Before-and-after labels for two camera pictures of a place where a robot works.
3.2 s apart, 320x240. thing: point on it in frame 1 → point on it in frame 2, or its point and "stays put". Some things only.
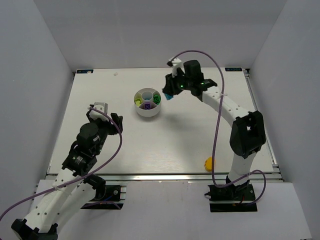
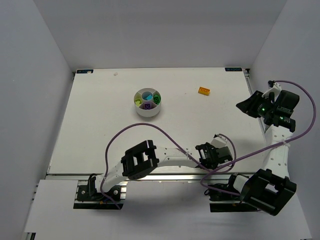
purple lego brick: x=147 y=105 stays put
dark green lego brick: x=157 y=99 stays put
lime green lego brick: x=138 y=101 stays put
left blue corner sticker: x=84 y=71 stays put
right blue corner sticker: x=233 y=69 stays put
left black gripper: x=110 y=126 → x=206 y=155
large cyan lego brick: x=168 y=97 → x=149 y=97
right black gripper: x=172 y=86 → x=253 y=107
